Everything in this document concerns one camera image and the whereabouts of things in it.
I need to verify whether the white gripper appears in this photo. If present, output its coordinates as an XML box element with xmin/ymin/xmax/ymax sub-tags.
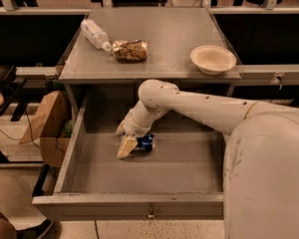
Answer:
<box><xmin>116</xmin><ymin>101</ymin><xmax>161</xmax><ymax>158</ymax></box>

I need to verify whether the blue pepsi can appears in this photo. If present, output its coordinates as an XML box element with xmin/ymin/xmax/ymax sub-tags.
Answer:
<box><xmin>135</xmin><ymin>133</ymin><xmax>154</xmax><ymax>151</ymax></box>

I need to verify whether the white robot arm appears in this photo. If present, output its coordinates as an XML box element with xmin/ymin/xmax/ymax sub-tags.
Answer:
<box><xmin>117</xmin><ymin>80</ymin><xmax>299</xmax><ymax>239</ymax></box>

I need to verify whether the open grey drawer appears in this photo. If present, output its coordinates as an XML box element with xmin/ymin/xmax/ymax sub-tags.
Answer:
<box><xmin>33</xmin><ymin>95</ymin><xmax>224</xmax><ymax>221</ymax></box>

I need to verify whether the small metal drawer knob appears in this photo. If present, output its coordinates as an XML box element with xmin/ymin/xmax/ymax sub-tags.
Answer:
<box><xmin>148</xmin><ymin>208</ymin><xmax>156</xmax><ymax>219</ymax></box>

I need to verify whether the grey cabinet counter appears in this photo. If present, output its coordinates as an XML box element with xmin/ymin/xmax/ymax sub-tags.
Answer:
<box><xmin>60</xmin><ymin>7</ymin><xmax>240</xmax><ymax>113</ymax></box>

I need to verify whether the brown cardboard box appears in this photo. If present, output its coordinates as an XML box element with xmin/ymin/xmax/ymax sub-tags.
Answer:
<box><xmin>19</xmin><ymin>91</ymin><xmax>71</xmax><ymax>167</ymax></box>

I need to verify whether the brown snack bag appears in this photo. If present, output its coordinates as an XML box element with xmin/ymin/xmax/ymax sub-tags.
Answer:
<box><xmin>113</xmin><ymin>40</ymin><xmax>149</xmax><ymax>62</ymax></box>

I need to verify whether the clear plastic water bottle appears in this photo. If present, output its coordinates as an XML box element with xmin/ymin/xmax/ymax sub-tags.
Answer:
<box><xmin>81</xmin><ymin>19</ymin><xmax>112</xmax><ymax>52</ymax></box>

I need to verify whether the white paper bowl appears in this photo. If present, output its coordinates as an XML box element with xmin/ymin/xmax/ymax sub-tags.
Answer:
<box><xmin>190</xmin><ymin>45</ymin><xmax>237</xmax><ymax>76</ymax></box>

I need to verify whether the black cable on floor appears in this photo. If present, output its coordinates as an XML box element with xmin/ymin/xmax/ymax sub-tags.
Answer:
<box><xmin>0</xmin><ymin>110</ymin><xmax>41</xmax><ymax>149</ymax></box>

